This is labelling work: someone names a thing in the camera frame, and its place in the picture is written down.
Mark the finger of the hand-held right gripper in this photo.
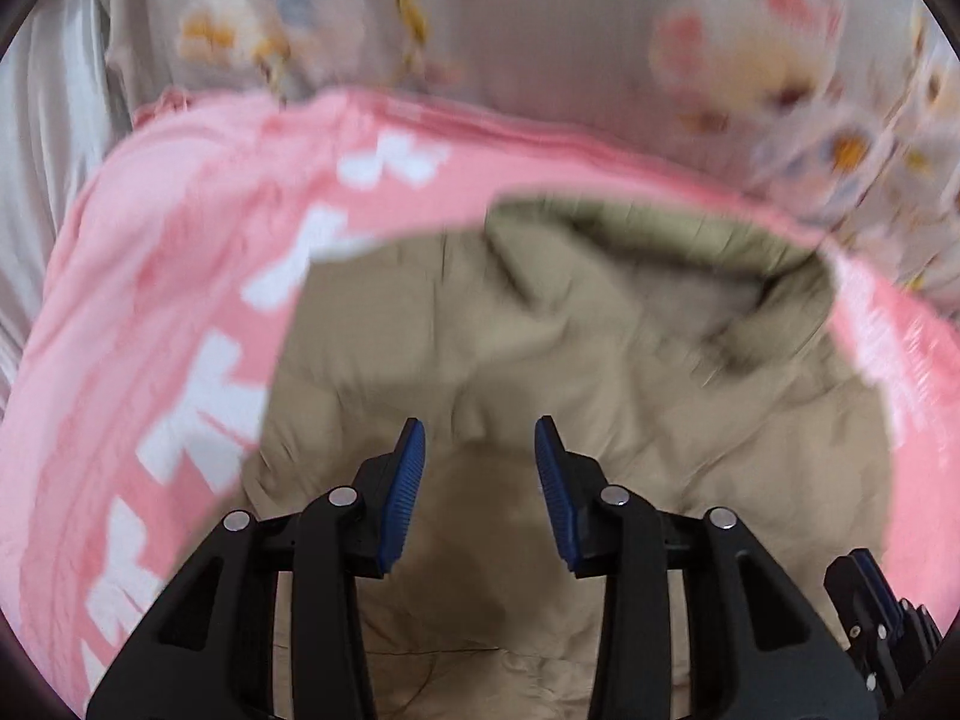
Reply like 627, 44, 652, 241
823, 549, 942, 720

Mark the khaki padded jacket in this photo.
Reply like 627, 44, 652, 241
240, 197, 897, 720

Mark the pink blanket with white print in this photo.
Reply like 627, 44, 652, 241
0, 85, 960, 710

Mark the white satin cloth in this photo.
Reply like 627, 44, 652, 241
0, 0, 132, 406

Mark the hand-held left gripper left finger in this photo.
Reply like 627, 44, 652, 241
86, 418, 427, 720

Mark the grey floral bedsheet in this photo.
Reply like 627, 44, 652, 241
101, 0, 960, 301

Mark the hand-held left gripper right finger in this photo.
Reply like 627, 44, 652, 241
533, 415, 878, 720

